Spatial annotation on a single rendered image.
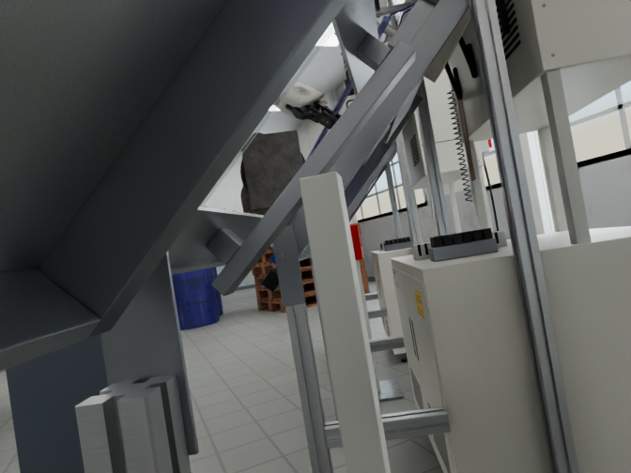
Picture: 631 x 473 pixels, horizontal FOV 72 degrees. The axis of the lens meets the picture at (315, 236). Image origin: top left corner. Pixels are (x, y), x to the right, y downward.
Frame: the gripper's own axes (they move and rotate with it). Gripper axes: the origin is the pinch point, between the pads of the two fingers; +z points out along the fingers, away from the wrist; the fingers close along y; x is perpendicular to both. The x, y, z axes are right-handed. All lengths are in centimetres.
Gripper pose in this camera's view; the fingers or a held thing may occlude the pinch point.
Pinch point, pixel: (330, 119)
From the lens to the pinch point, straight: 106.7
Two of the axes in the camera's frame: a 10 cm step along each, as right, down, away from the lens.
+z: 8.2, 5.3, -2.3
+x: -2.7, 7.1, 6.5
